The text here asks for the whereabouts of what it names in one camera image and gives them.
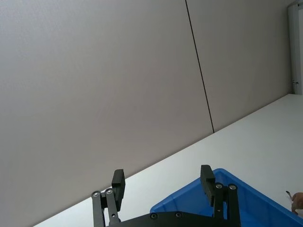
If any blue plastic bin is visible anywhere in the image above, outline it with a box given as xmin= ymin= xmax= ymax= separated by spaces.
xmin=150 ymin=168 xmax=303 ymax=227

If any pale grey door frame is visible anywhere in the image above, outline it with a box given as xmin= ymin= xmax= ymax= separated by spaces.
xmin=286 ymin=0 xmax=303 ymax=95

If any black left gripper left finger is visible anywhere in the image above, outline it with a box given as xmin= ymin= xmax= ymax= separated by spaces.
xmin=91 ymin=168 xmax=126 ymax=227

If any person's hand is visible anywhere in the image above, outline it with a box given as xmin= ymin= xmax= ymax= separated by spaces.
xmin=290 ymin=192 xmax=303 ymax=214

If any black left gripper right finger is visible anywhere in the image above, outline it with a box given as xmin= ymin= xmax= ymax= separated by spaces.
xmin=200 ymin=164 xmax=241 ymax=227

